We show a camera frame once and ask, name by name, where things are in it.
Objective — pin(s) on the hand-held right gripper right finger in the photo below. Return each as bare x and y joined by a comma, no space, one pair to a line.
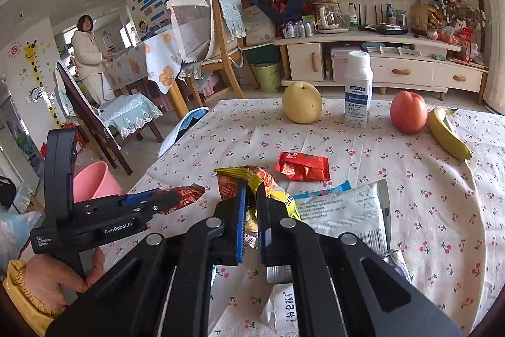
263,226

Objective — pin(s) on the white printed bag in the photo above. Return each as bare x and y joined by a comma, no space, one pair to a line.
258,27

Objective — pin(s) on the dark blue flower bouquet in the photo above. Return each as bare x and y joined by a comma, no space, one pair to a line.
282,1

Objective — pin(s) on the silver foil pouch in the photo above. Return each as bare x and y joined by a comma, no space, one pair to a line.
396,264

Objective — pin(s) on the red apple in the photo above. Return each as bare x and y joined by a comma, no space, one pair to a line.
408,112

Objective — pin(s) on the yellow pear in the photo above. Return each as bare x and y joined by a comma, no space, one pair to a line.
303,102

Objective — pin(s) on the pink plastic basin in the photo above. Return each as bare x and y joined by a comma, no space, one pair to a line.
96,183

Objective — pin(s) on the light wooden chair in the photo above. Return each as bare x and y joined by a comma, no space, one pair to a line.
227,60

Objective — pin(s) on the red printed bag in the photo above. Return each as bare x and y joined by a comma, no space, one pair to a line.
466,43

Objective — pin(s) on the white printed plastic packet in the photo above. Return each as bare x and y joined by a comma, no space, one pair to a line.
343,212

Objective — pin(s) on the giraffe wall sticker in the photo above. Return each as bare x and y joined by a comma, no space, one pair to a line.
37,76

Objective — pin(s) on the black flat box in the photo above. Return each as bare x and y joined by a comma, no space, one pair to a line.
390,30

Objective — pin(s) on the yellow red snack packet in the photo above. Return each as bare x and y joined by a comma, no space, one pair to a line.
227,185

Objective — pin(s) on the white electric kettle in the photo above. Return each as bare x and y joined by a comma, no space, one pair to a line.
329,19

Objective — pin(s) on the person's left hand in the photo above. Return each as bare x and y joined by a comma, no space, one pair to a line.
59,274

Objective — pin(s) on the white scalloped cover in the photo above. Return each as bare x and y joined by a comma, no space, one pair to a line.
191,17

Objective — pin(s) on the white milk bottle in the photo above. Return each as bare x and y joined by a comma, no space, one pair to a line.
358,92

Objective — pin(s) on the green waste bin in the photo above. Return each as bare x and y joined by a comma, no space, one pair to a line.
268,76

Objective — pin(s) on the bag of oranges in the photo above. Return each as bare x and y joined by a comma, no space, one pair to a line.
444,36

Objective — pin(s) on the orange print tablecloth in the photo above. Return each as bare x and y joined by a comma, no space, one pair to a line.
138,64

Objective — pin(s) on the red foil wrapper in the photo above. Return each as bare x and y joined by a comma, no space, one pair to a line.
303,167

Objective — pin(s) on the lace chair cushion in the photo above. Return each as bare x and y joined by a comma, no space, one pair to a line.
128,112

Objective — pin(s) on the clear plastic bag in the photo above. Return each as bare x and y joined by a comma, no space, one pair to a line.
15,230

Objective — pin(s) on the black router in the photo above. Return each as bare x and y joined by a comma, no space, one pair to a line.
374,16

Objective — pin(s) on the dark wooden chair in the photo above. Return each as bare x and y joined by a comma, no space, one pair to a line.
79,104

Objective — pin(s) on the yellow banana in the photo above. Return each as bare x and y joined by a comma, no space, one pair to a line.
446,135

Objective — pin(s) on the pale pink storage box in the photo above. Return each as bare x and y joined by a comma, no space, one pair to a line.
343,62

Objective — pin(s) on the blue white bag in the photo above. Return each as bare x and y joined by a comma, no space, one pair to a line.
183,125

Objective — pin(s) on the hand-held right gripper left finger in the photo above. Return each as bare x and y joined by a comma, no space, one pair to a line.
240,222

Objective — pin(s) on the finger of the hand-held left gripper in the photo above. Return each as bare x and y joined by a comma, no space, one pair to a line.
136,199
165,199

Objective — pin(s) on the light blue towel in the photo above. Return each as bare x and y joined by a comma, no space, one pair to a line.
232,15

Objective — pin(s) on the cherry print tablecloth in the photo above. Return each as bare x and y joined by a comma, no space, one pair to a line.
394,202

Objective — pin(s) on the cream television cabinet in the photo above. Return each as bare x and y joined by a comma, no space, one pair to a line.
394,70

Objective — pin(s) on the artificial flowers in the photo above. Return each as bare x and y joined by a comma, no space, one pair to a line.
461,9

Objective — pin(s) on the green label plastic bottle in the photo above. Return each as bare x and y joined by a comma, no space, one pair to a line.
352,17

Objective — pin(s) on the pack of small silver bottles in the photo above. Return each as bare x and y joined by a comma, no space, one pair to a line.
298,29

